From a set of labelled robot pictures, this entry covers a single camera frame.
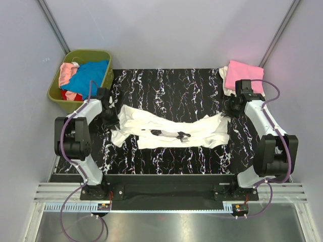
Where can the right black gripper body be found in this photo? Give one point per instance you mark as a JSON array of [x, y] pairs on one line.
[[230, 106]]

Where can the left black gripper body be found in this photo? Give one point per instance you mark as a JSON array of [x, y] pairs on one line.
[[110, 117]]

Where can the white printed t shirt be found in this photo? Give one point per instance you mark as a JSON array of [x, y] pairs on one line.
[[156, 132]]

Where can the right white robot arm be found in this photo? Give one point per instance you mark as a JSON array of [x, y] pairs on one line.
[[275, 154]]

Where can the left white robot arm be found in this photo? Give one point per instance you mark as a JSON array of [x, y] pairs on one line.
[[72, 139]]

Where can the folded pink t shirt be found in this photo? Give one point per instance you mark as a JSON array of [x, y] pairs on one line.
[[239, 71]]

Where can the folded cream t shirt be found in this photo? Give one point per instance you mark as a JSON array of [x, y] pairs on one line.
[[223, 72]]

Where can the red t shirt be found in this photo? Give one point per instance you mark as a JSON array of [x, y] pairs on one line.
[[71, 96]]

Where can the blue t shirt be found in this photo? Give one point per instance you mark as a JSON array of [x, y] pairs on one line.
[[88, 78]]

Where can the black marble pattern mat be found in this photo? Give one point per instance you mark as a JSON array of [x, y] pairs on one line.
[[179, 95]]

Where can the salmon pink t shirt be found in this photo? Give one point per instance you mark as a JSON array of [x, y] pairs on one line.
[[67, 71]]

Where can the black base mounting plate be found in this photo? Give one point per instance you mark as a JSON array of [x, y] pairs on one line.
[[171, 193]]

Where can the white slotted cable duct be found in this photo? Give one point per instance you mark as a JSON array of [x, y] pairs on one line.
[[77, 207]]

